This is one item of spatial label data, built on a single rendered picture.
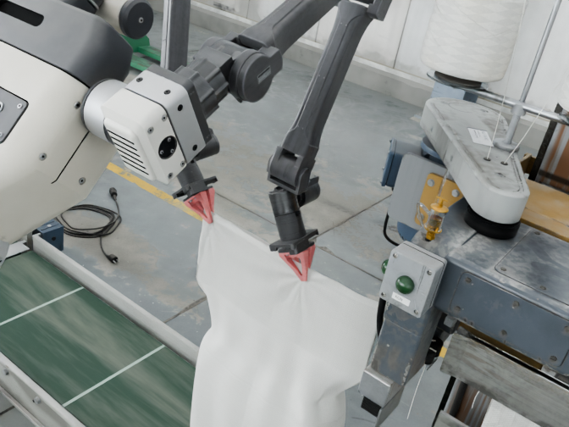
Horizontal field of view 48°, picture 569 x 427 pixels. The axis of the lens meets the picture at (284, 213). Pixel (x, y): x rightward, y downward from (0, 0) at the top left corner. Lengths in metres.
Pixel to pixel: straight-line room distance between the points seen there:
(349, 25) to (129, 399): 1.26
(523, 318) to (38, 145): 0.75
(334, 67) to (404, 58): 5.49
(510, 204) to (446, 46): 0.32
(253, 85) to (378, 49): 5.89
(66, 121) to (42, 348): 1.27
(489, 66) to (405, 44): 5.51
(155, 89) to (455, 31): 0.56
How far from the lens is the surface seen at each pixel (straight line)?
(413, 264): 0.97
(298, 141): 1.26
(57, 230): 2.74
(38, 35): 1.07
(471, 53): 1.21
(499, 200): 1.07
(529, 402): 1.25
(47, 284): 2.43
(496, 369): 1.24
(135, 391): 2.01
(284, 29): 1.07
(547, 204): 1.31
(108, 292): 2.34
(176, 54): 1.53
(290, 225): 1.31
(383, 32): 6.82
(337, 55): 1.26
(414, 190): 1.43
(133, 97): 0.91
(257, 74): 1.00
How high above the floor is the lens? 1.79
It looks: 27 degrees down
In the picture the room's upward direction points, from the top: 11 degrees clockwise
